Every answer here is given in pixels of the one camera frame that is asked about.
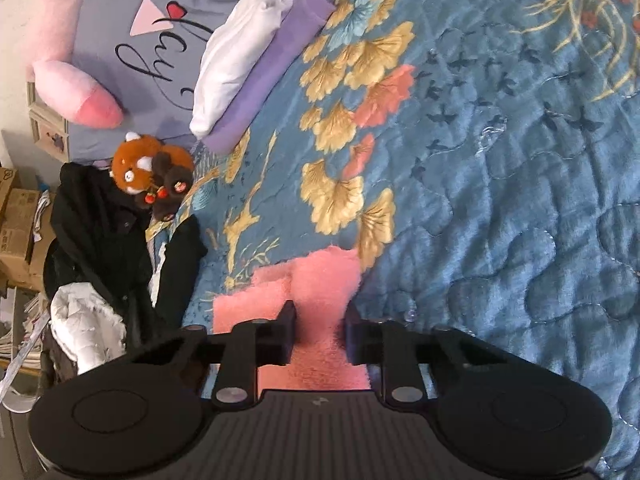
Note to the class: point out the white crumpled garment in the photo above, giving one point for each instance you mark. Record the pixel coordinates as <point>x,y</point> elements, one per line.
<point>85,320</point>

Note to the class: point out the stack of white papers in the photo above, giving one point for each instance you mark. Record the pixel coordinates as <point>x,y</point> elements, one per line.
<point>15,340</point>

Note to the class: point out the lilac script print pillow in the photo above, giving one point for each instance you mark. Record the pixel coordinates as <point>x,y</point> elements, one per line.
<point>115,25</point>

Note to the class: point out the blue floral quilted bedspread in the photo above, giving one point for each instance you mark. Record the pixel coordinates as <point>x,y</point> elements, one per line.
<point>475,185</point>

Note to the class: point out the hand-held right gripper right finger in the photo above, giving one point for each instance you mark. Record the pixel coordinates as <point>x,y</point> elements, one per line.
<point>352,332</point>

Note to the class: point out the black jacket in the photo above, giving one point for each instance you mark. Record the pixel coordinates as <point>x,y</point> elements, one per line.
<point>95,225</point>

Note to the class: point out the pink plush toy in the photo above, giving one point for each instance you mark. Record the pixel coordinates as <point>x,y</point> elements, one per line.
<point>65,80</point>

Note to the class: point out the purple folded garment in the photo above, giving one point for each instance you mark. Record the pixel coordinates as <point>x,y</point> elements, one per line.
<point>280,60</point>

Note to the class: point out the large cardboard box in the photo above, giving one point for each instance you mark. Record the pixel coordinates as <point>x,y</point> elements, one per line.
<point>20,240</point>

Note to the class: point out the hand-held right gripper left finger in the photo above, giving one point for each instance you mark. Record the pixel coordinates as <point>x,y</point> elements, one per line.
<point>287,327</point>

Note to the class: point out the pink fleece garment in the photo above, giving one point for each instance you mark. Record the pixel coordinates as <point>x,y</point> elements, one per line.
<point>320,285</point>

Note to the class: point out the white folded garment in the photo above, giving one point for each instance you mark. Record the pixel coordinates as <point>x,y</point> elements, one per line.
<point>230,60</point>

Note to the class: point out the small cardboard box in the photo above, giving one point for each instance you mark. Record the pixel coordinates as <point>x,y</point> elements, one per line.
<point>7,185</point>

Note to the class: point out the red panda plush toy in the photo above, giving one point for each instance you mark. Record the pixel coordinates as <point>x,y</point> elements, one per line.
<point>130,165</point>

